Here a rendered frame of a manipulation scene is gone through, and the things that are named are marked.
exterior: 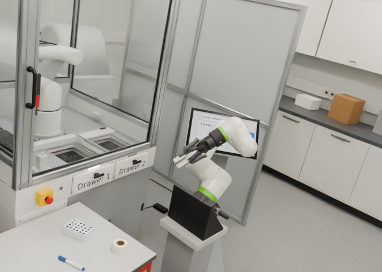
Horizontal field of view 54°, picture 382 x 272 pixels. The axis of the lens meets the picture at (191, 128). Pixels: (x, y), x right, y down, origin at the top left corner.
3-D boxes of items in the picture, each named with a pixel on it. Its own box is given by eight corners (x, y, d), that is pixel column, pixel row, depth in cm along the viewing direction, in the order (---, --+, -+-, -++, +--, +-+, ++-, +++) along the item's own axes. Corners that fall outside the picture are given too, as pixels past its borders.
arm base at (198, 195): (228, 227, 200) (234, 218, 202) (219, 214, 190) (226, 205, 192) (194, 206, 217) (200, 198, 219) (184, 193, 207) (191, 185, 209)
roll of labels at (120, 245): (125, 245, 182) (127, 238, 181) (127, 254, 176) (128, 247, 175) (111, 245, 180) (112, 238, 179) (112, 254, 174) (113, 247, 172)
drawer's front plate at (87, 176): (112, 180, 227) (114, 163, 223) (73, 195, 204) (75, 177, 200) (110, 178, 228) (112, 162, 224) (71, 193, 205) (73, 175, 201)
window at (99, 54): (147, 141, 249) (172, -8, 217) (30, 176, 180) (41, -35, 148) (146, 141, 249) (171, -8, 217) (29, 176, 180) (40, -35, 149)
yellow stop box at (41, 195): (53, 203, 189) (54, 191, 187) (41, 208, 184) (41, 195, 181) (47, 199, 192) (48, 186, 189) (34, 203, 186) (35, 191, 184)
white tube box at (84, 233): (94, 233, 186) (94, 226, 185) (83, 242, 178) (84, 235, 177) (73, 224, 189) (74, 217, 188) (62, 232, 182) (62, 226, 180)
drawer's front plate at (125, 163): (146, 167, 252) (149, 152, 249) (115, 179, 229) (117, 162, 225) (144, 166, 253) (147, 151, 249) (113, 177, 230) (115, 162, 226)
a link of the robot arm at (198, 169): (177, 167, 214) (215, 124, 254) (199, 185, 213) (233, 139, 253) (186, 154, 206) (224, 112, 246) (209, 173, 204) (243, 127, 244)
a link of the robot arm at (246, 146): (231, 141, 232) (246, 132, 232) (241, 157, 232) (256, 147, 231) (232, 143, 196) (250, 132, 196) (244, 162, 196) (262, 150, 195)
